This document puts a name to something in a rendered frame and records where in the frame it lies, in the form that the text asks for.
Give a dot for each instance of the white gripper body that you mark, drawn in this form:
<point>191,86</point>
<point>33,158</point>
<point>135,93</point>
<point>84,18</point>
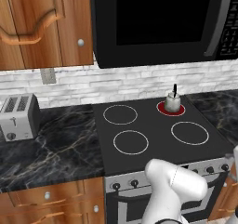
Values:
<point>236,164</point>

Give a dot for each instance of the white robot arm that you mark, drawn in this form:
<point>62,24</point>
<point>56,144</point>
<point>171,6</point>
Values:
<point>173,187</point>

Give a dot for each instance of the black stove knob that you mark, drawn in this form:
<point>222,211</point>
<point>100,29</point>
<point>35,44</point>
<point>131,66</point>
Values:
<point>210,169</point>
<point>134,183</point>
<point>195,171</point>
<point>225,167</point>
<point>116,186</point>

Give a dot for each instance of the wooden base cupboard front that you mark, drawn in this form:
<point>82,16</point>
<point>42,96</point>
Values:
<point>227,200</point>

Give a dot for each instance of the steel oven door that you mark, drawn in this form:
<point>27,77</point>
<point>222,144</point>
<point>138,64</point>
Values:
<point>128,210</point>

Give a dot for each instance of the round silver base cupboard knob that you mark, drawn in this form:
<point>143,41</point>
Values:
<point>96,208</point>

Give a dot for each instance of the black microwave oven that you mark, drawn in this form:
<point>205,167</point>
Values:
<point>161,17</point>

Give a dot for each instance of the wooden drawer front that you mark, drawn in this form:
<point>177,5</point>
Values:
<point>65,192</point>

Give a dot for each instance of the wooden base cupboard door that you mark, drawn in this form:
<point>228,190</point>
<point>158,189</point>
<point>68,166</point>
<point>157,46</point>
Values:
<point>62,215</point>

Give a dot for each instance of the round silver drawer knob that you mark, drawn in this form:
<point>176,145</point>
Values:
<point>47,195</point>

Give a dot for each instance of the silver two-slot toaster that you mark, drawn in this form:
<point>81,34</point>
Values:
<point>18,122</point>

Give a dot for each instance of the grey wall socket plate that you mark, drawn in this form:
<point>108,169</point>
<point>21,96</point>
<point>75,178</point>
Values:
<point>48,76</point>

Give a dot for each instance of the wooden wall cupboard door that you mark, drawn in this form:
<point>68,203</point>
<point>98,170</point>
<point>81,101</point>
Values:
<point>37,23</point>

